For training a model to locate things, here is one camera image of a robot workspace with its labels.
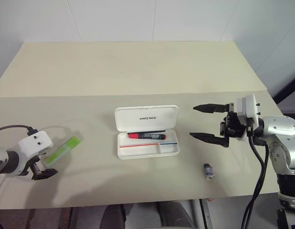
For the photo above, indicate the red and black marker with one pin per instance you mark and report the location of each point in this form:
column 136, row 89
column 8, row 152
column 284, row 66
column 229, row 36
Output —
column 147, row 136

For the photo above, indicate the white hinged pencil case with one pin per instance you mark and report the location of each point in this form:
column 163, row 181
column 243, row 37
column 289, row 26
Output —
column 147, row 119

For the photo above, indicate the grey metal table leg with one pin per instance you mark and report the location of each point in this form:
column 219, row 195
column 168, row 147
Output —
column 205, row 214

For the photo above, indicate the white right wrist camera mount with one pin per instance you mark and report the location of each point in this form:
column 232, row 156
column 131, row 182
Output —
column 248, row 105

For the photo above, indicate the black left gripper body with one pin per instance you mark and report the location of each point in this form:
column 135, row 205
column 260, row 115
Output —
column 35, row 164

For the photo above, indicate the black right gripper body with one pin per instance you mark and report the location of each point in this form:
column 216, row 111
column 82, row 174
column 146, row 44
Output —
column 233, row 126

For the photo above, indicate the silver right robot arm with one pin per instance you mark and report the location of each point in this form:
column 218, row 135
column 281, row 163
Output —
column 284, row 143

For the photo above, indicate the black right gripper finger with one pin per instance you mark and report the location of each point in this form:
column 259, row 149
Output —
column 210, row 108
column 211, row 138

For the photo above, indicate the black metal frame post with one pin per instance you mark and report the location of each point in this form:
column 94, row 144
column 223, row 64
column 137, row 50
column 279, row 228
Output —
column 287, row 88

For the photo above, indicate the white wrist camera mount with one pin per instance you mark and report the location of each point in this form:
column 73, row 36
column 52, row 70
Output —
column 35, row 143
column 248, row 105

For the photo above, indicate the small grey purple marker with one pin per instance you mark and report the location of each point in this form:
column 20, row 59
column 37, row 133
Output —
column 208, row 170

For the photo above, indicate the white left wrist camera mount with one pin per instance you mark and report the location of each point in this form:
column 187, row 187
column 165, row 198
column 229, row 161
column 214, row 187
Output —
column 35, row 143

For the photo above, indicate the green marker in clear sleeve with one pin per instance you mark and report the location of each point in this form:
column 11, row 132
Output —
column 62, row 150

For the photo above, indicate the dark rounded shape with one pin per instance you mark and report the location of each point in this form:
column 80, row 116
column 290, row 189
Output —
column 173, row 214
column 115, row 217

